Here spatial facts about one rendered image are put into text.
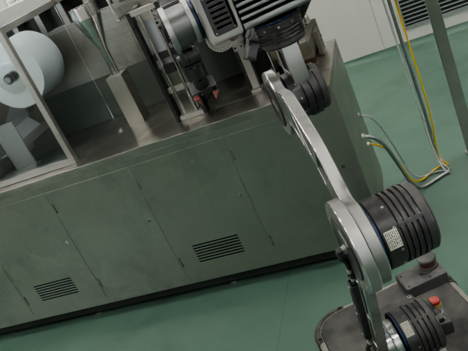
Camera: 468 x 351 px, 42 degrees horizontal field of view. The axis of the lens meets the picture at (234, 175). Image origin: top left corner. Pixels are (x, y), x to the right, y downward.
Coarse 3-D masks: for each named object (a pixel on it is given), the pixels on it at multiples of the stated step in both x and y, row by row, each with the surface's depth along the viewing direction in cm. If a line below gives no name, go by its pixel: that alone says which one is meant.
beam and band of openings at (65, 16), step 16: (32, 0) 320; (48, 0) 318; (64, 0) 322; (80, 0) 323; (96, 0) 321; (112, 0) 312; (128, 0) 311; (0, 16) 327; (16, 16) 326; (64, 16) 321
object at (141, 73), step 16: (208, 48) 315; (144, 64) 326; (208, 64) 319; (224, 64) 318; (96, 80) 335; (144, 80) 330; (176, 80) 327; (112, 96) 338; (144, 96) 335; (160, 96) 333; (112, 112) 343
